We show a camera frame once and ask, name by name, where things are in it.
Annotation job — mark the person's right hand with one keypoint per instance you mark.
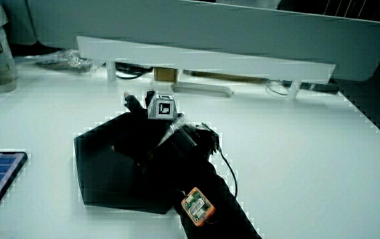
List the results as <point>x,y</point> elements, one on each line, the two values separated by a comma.
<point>163,139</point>

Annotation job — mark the black cloth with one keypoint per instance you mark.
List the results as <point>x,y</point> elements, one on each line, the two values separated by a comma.
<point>103,172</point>

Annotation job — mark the person's right forearm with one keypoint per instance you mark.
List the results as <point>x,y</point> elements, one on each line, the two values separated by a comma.
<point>223,206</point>

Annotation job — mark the small brown box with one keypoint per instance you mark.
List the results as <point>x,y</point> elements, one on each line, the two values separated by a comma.
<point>165,74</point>

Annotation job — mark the orange sensor board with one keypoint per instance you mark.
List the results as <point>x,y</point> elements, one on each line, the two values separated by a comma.
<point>198,206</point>

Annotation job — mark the white desk shelf riser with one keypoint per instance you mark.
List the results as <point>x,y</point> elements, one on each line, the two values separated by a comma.
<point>190,58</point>

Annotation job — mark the brown wooden strip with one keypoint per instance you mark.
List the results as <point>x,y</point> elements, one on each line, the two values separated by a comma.
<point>230,77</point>

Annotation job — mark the crumpled clear plastic bag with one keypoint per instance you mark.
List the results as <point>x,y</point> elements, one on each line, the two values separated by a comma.
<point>62,59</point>

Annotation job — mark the white partition panel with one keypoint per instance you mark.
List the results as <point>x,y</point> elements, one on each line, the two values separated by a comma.
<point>243,30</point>

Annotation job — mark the flat black device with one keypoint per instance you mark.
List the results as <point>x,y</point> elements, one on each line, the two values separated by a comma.
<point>326,88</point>

